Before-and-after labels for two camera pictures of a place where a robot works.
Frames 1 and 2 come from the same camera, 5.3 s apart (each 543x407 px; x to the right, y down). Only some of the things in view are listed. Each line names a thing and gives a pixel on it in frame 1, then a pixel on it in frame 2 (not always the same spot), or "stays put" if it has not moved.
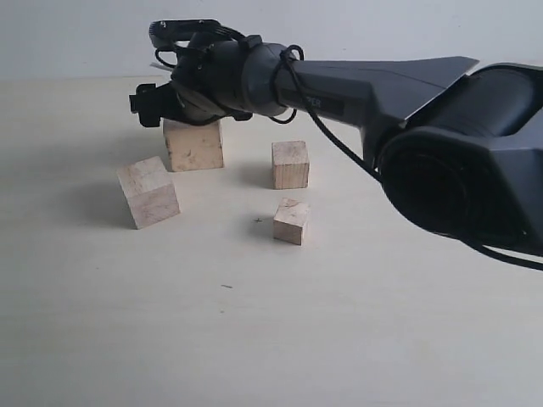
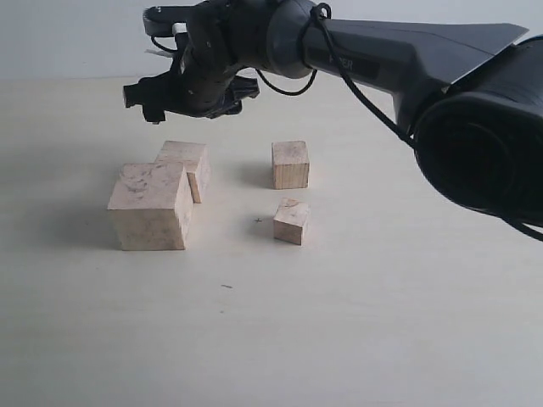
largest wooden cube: (193, 147) → (152, 207)
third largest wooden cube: (290, 164) stays put
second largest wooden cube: (149, 191) → (196, 158)
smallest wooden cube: (289, 220) stays put
